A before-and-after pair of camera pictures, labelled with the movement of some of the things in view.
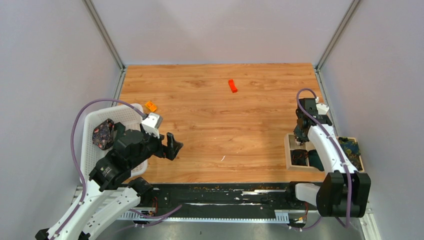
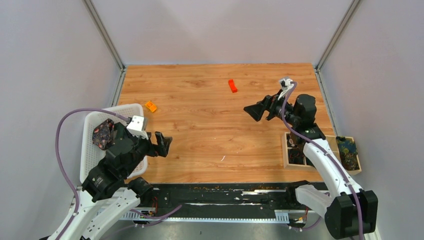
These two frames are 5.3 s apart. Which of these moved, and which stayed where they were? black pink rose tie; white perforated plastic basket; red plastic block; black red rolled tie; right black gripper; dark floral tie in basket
Moved: right black gripper; black pink rose tie
Stayed: white perforated plastic basket; red plastic block; dark floral tie in basket; black red rolled tie
